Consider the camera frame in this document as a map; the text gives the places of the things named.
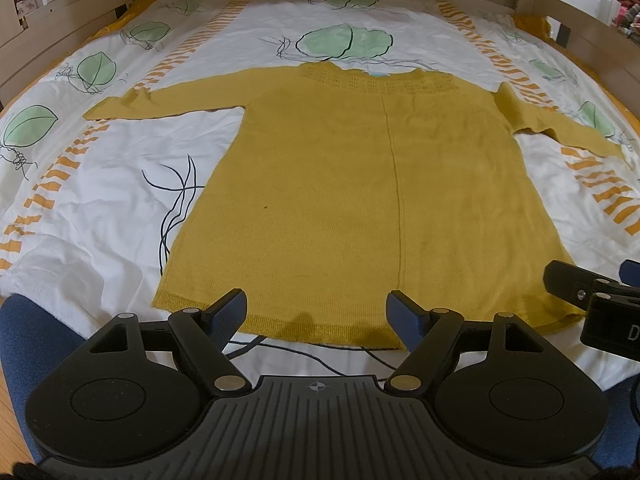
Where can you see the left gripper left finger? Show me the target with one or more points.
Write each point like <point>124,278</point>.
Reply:
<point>201,335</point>

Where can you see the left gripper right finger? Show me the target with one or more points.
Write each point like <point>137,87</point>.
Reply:
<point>429,336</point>

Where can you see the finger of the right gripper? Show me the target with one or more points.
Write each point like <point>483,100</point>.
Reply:
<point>577,286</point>

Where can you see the mustard yellow knit sweater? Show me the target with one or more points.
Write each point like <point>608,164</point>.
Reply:
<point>341,187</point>

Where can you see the blue chair seat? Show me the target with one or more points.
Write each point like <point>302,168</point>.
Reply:
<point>33,343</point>

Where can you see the white leaf print duvet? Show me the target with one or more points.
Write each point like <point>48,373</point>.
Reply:
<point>89,211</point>

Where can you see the orange yellow bed sheet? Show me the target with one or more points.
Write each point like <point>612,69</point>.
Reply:
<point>534,25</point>

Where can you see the red clutter pile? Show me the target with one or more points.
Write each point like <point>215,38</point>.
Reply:
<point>627,19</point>

